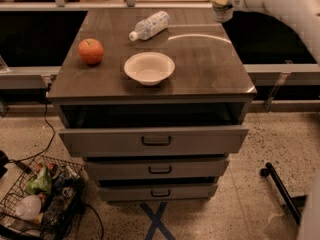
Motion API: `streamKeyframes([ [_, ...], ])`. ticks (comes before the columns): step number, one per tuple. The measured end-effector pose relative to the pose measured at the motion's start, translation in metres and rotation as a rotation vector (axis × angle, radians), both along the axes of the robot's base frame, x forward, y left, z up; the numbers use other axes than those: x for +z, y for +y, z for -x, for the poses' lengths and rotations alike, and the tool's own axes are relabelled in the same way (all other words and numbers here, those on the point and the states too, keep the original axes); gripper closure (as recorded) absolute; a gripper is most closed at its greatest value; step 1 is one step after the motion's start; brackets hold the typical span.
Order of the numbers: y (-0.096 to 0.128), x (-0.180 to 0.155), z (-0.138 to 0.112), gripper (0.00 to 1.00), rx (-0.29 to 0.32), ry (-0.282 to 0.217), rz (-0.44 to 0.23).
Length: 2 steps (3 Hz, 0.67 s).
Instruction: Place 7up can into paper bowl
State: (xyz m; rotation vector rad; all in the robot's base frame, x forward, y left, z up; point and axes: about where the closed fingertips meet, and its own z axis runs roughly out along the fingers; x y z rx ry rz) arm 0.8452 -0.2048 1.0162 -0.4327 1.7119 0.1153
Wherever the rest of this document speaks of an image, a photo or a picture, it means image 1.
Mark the blue tape cross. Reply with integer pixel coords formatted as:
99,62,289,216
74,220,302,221
140,202,176,240

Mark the grey drawer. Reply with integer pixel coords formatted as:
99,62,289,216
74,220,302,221
97,183,218,203
59,125,248,158
84,157,229,180

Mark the middle grey drawer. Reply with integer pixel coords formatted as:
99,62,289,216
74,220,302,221
84,157,229,180

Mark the black chair base leg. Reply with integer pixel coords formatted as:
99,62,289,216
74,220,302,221
260,162,307,224

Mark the green snack bag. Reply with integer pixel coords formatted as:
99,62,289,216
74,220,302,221
25,165,52,195

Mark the top grey drawer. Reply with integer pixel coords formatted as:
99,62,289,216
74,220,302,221
59,125,248,158

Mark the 7up soda can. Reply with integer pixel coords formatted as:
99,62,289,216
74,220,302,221
212,3,233,23

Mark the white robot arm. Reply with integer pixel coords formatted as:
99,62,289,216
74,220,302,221
209,0,320,240

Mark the red apple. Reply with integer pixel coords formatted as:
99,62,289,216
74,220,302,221
78,38,104,65

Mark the clear plastic water bottle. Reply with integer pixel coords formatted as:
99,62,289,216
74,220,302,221
129,11,170,41

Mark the grey drawer cabinet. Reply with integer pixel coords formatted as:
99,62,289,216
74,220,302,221
49,8,256,188

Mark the white paper bowl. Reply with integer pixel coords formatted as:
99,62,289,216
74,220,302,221
124,52,175,86

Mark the white round object in basket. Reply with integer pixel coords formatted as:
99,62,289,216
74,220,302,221
15,195,41,221

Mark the black wire basket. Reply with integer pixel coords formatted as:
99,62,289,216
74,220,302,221
0,156,84,240

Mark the black power cable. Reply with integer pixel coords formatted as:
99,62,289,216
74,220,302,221
8,83,57,164

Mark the bottom grey drawer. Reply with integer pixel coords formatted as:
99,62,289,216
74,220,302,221
97,183,218,203

